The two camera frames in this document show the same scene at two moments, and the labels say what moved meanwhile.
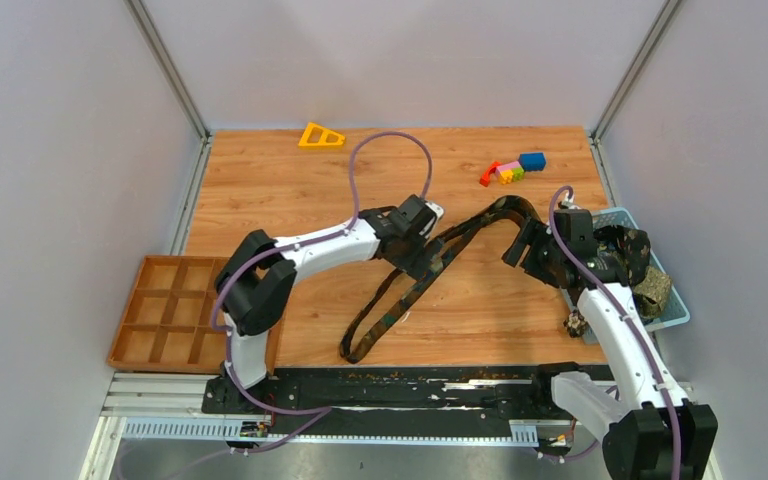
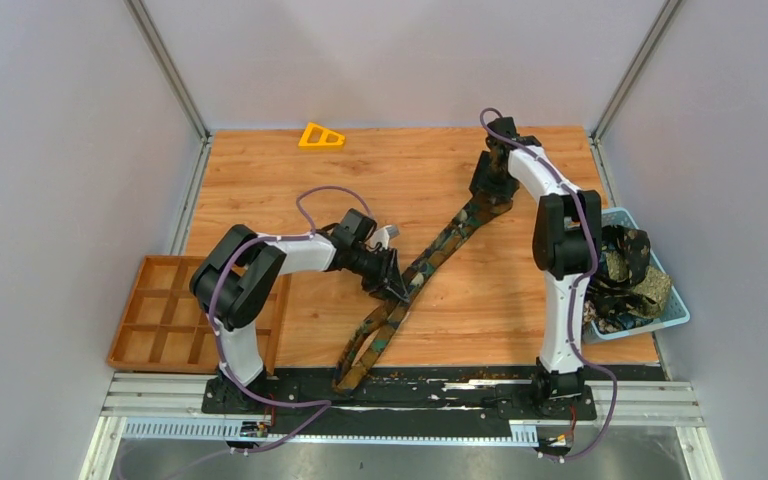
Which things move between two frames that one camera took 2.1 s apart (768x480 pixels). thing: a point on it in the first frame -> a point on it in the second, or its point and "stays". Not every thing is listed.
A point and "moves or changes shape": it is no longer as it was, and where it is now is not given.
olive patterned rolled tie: [652, 293] stays
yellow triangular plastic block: [321, 144] stays
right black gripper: [532, 233] -> [503, 193]
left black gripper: [417, 265] -> [389, 272]
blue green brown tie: [437, 252] moves or changes shape
